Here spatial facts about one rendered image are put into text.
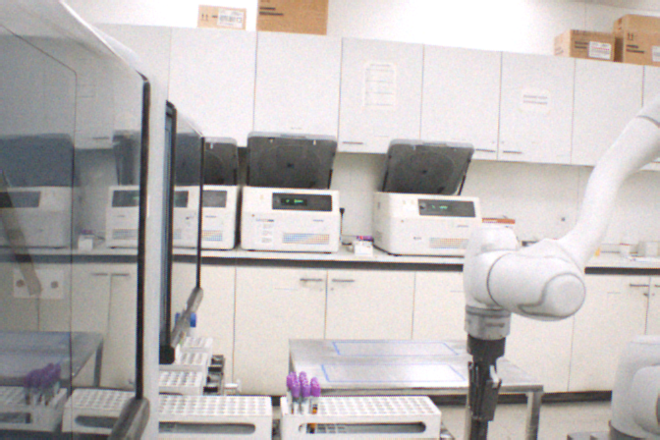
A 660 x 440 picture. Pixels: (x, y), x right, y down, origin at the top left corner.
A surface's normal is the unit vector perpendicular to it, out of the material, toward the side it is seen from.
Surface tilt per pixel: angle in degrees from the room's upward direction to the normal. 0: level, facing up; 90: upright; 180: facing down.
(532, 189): 90
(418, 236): 90
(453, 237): 90
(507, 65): 90
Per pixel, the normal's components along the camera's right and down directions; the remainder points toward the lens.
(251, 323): 0.09, 0.06
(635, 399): -0.95, -0.01
